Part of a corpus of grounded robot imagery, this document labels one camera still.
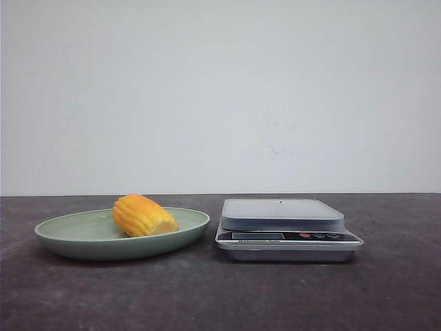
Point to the yellow corn cob piece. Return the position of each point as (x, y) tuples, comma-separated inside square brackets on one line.
[(139, 216)]

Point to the silver digital kitchen scale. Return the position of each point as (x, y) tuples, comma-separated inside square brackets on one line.
[(298, 230)]

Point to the green oval plate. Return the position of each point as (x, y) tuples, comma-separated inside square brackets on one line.
[(93, 236)]

